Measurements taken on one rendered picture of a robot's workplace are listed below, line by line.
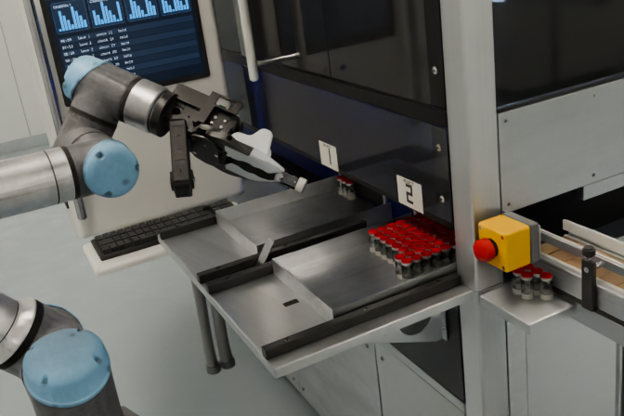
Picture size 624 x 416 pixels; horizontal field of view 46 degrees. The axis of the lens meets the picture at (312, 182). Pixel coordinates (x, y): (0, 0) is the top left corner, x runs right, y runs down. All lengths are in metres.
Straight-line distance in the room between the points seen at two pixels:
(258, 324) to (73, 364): 0.38
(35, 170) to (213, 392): 1.86
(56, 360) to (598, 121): 1.02
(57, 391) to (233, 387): 1.71
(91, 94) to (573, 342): 1.05
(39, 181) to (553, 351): 1.04
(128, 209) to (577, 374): 1.23
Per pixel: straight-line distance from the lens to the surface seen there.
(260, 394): 2.72
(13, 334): 1.22
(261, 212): 1.84
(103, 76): 1.16
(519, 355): 1.52
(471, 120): 1.26
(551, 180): 1.42
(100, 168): 1.02
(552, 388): 1.64
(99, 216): 2.11
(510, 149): 1.33
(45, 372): 1.12
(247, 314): 1.40
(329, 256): 1.56
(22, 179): 1.02
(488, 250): 1.26
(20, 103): 6.64
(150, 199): 2.13
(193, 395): 2.79
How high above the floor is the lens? 1.56
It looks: 20 degrees down
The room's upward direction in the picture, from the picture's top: 8 degrees counter-clockwise
